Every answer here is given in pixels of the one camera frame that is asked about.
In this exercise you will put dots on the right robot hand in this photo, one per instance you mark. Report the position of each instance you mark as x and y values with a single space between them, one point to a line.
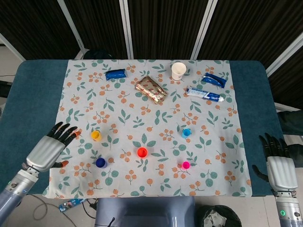
282 172

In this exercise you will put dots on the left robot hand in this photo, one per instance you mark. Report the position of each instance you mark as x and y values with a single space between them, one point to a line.
45 151

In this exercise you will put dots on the yellow plastic cup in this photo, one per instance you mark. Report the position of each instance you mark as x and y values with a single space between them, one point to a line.
95 135

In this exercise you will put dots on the dark blue plastic cup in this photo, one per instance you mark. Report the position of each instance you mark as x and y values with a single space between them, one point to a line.
101 162

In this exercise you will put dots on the pink plastic cup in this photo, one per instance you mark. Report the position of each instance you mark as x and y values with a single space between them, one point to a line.
186 165

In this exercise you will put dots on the light blue plastic cup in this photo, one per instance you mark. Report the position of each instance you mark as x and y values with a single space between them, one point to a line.
186 133

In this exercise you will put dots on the dark green fabric object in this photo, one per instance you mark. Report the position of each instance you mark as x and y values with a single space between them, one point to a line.
292 123

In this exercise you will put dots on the teal table cover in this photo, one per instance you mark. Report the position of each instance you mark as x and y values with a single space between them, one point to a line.
30 99

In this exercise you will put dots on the blue patterned wrapper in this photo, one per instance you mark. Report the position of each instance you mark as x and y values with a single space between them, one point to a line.
71 204

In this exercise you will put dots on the black bagged trash bin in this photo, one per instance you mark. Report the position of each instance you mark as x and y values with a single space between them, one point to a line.
219 216

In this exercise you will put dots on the red plastic cup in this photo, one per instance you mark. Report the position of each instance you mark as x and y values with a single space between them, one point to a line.
142 152

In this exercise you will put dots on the blue snack packet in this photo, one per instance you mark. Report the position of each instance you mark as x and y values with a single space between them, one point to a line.
116 74
213 80

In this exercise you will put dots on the black chair back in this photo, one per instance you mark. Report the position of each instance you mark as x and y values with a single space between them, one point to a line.
98 55

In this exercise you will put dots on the floral print tablecloth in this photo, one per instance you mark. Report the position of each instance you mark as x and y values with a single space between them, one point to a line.
151 118

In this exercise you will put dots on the white blue toothpaste tube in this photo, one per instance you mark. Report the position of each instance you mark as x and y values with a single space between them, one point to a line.
203 93

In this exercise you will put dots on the grey-blue robot torso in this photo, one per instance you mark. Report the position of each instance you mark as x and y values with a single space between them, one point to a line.
144 211

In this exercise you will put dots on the gold foil snack package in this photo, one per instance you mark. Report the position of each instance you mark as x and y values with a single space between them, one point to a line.
151 90

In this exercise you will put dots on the white paper cup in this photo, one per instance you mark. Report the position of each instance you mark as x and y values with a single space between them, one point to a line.
178 71

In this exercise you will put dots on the dark white-framed partition screen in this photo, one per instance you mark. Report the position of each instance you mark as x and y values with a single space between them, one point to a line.
165 23

